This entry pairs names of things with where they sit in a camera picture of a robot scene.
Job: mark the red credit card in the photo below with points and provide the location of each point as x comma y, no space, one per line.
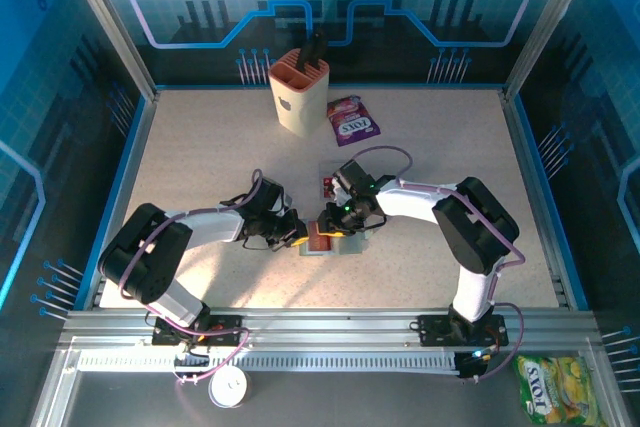
328,187
318,245

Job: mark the clear zip plastic bag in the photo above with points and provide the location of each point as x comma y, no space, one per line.
352,245

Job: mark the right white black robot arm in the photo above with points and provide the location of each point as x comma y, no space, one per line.
410,199

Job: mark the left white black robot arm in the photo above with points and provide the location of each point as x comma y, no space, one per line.
210,224

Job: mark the purple Fox's candy bag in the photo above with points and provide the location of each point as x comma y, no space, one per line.
352,124

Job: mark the beige knife block orange top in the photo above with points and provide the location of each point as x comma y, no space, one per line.
300,107

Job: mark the white round lid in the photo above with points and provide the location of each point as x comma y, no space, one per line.
227,387

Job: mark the yellow green Fox's candy bag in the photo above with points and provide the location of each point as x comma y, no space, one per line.
555,389

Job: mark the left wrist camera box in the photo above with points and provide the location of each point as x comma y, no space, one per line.
272,194

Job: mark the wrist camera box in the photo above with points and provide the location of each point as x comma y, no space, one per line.
272,194
352,177

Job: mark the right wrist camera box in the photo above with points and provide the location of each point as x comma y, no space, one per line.
352,177

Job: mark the aluminium mounting rail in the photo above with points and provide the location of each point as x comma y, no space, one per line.
325,327

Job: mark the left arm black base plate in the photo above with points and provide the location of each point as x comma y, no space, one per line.
227,329

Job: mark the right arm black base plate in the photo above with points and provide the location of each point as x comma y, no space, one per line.
435,331

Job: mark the left aluminium side rail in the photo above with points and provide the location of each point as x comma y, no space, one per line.
137,147

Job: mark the aluminium side rail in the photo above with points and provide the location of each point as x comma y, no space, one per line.
523,147
137,147

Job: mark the right aluminium side rail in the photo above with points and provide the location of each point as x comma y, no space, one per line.
523,147

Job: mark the left aluminium frame post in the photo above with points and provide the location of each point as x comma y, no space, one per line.
115,32

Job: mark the aluminium frame post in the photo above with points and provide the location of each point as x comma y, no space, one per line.
115,32
547,22

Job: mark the right aluminium frame post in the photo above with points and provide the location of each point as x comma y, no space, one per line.
547,22

